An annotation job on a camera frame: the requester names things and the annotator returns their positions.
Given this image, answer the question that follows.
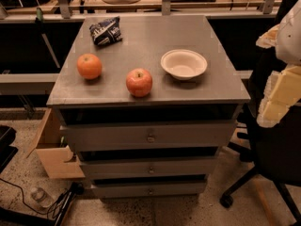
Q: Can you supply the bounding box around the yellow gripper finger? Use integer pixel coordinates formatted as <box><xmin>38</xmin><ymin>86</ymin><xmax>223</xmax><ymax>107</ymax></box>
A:
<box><xmin>256</xmin><ymin>24</ymin><xmax>279</xmax><ymax>49</ymax></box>
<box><xmin>257</xmin><ymin>65</ymin><xmax>301</xmax><ymax>128</ymax></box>

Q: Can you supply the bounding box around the red apple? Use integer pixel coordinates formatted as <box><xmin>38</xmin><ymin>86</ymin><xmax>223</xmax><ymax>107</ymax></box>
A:
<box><xmin>126</xmin><ymin>68</ymin><xmax>152</xmax><ymax>98</ymax></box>

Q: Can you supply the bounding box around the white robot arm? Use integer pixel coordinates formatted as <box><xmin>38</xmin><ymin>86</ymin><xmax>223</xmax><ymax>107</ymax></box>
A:
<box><xmin>256</xmin><ymin>0</ymin><xmax>301</xmax><ymax>128</ymax></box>

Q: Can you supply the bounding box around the blue chip bag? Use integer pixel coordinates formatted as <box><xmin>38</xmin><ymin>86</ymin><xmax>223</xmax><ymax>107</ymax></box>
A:
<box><xmin>89</xmin><ymin>17</ymin><xmax>122</xmax><ymax>46</ymax></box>

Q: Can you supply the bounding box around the black office chair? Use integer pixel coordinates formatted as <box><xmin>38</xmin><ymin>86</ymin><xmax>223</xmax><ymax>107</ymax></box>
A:
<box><xmin>219</xmin><ymin>0</ymin><xmax>301</xmax><ymax>226</ymax></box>

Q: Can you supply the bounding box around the white paper bowl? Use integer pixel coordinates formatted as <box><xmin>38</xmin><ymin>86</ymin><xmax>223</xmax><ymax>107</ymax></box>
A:
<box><xmin>161</xmin><ymin>49</ymin><xmax>208</xmax><ymax>81</ymax></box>

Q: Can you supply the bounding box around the grey drawer cabinet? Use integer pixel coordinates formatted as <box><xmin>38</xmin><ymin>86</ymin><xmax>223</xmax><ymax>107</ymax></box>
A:
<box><xmin>47</xmin><ymin>14</ymin><xmax>249</xmax><ymax>199</ymax></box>

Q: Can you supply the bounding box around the orange fruit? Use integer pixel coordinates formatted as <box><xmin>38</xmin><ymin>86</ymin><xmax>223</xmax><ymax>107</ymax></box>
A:
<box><xmin>77</xmin><ymin>54</ymin><xmax>103</xmax><ymax>80</ymax></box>

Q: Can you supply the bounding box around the cardboard box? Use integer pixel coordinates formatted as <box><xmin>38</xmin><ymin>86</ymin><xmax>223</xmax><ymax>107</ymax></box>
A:
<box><xmin>26</xmin><ymin>108</ymin><xmax>85</xmax><ymax>179</ymax></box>

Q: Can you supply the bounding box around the clear plastic water bottle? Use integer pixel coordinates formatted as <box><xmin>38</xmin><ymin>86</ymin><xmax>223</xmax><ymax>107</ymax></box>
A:
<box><xmin>31</xmin><ymin>187</ymin><xmax>53</xmax><ymax>209</ymax></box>

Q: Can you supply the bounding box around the black floor cable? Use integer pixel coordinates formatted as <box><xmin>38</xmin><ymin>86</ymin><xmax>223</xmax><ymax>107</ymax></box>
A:
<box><xmin>0</xmin><ymin>176</ymin><xmax>85</xmax><ymax>220</ymax></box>

